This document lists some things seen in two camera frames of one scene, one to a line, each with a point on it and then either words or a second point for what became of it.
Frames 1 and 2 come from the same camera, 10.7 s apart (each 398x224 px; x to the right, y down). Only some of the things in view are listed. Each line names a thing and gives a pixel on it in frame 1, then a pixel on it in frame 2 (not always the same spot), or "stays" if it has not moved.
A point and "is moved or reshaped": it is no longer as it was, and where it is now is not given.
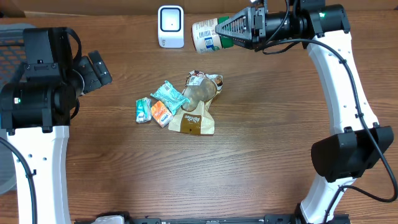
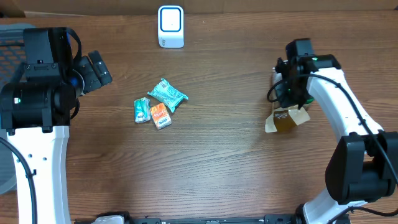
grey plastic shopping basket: [12, 58] stays
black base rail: [267, 219] stays
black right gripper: [249, 37] -> [286, 101]
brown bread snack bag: [195, 115] -> [286, 118]
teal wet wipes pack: [170, 97] is moved or reshaped
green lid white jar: [206, 39] -> [310, 100]
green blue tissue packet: [143, 109] stays
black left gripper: [86, 65] stays
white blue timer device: [171, 26] stays
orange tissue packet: [161, 114] stays
